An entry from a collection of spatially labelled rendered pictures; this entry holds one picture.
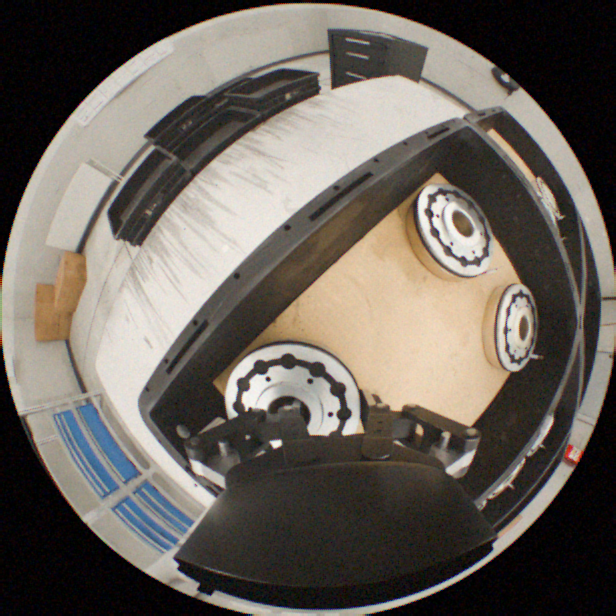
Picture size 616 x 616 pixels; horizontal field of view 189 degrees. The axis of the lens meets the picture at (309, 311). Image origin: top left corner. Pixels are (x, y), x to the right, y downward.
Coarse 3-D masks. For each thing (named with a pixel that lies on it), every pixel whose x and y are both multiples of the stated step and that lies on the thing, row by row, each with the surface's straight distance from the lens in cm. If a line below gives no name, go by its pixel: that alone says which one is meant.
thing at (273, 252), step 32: (448, 128) 21; (384, 160) 13; (320, 192) 11; (352, 192) 11; (288, 224) 10; (320, 224) 10; (544, 224) 27; (256, 256) 10; (288, 256) 10; (224, 288) 11; (256, 288) 10; (192, 320) 11; (224, 320) 11; (576, 320) 34; (192, 352) 12; (160, 384) 14; (544, 416) 27
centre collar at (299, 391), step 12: (276, 384) 15; (288, 384) 14; (300, 384) 15; (264, 396) 15; (276, 396) 15; (288, 396) 15; (300, 396) 14; (312, 396) 14; (264, 408) 15; (312, 408) 15; (312, 420) 15; (312, 432) 16
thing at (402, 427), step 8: (376, 400) 16; (392, 416) 13; (400, 416) 13; (392, 424) 13; (400, 424) 13; (408, 424) 13; (416, 424) 14; (392, 432) 14; (400, 432) 14; (408, 432) 14
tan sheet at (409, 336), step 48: (384, 240) 21; (336, 288) 19; (384, 288) 20; (432, 288) 22; (480, 288) 26; (288, 336) 20; (336, 336) 19; (384, 336) 20; (432, 336) 22; (480, 336) 26; (384, 384) 21; (432, 384) 23; (480, 384) 28
